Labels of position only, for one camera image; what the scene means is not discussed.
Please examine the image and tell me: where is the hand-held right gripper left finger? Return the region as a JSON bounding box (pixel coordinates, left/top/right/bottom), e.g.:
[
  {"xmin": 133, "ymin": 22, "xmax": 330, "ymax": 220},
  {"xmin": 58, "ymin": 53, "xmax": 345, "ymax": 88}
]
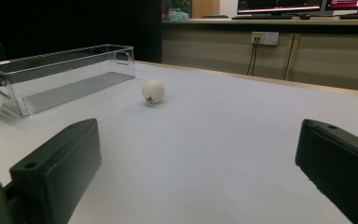
[{"xmin": 8, "ymin": 118, "xmax": 103, "ymax": 224}]

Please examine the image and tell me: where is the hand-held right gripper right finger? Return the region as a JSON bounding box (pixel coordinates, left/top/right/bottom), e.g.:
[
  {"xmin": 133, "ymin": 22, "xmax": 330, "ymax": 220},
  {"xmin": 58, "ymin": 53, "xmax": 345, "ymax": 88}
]
[{"xmin": 294, "ymin": 119, "xmax": 358, "ymax": 224}]

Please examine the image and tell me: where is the clear plastic storage bin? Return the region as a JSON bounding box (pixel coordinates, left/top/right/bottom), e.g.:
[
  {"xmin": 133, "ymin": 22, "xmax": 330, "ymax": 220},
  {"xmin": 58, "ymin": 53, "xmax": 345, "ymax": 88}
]
[{"xmin": 0, "ymin": 43, "xmax": 137, "ymax": 119}]

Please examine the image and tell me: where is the white ball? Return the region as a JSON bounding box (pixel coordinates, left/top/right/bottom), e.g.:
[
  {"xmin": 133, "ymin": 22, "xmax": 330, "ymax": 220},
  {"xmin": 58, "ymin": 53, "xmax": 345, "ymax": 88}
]
[{"xmin": 141, "ymin": 79, "xmax": 166, "ymax": 105}]

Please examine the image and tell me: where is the wooden table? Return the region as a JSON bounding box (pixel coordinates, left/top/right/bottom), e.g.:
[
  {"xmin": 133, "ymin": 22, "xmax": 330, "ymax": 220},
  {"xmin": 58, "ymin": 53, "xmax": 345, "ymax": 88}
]
[{"xmin": 135, "ymin": 60, "xmax": 358, "ymax": 99}]

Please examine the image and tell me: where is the white table cover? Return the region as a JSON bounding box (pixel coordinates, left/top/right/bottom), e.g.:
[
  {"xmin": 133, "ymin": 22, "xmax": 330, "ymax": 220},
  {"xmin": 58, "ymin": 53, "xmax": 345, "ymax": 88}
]
[{"xmin": 0, "ymin": 62, "xmax": 358, "ymax": 224}]

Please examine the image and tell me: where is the black curtain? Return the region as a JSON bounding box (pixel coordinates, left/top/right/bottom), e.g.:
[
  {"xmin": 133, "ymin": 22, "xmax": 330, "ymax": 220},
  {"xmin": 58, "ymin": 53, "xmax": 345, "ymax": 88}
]
[{"xmin": 0, "ymin": 0, "xmax": 163, "ymax": 91}]

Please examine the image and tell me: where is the computer monitor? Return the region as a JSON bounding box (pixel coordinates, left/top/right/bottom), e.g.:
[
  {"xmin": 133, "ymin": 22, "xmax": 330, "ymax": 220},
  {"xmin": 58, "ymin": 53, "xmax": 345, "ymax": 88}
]
[
  {"xmin": 236, "ymin": 0, "xmax": 324, "ymax": 15},
  {"xmin": 324, "ymin": 0, "xmax": 358, "ymax": 14}
]

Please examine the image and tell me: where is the long beige counter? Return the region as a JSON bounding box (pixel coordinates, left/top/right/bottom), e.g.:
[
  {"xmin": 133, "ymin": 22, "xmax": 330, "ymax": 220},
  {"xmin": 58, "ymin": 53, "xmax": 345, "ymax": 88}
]
[{"xmin": 161, "ymin": 18, "xmax": 358, "ymax": 27}]

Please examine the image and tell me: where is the teal bundle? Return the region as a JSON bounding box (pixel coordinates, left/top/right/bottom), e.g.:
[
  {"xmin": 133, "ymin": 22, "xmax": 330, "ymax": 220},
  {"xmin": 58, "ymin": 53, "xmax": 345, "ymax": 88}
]
[{"xmin": 169, "ymin": 10, "xmax": 190, "ymax": 21}]

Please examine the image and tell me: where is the black power cable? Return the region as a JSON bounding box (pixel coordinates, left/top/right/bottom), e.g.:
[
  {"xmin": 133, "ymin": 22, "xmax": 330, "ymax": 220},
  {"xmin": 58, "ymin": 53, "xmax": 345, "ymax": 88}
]
[
  {"xmin": 250, "ymin": 37, "xmax": 260, "ymax": 77},
  {"xmin": 246, "ymin": 37, "xmax": 257, "ymax": 77}
]

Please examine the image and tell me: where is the white wall power outlet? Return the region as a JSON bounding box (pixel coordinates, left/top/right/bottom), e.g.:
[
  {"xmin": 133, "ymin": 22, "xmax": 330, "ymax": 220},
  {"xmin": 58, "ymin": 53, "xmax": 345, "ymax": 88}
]
[{"xmin": 251, "ymin": 31, "xmax": 280, "ymax": 47}]

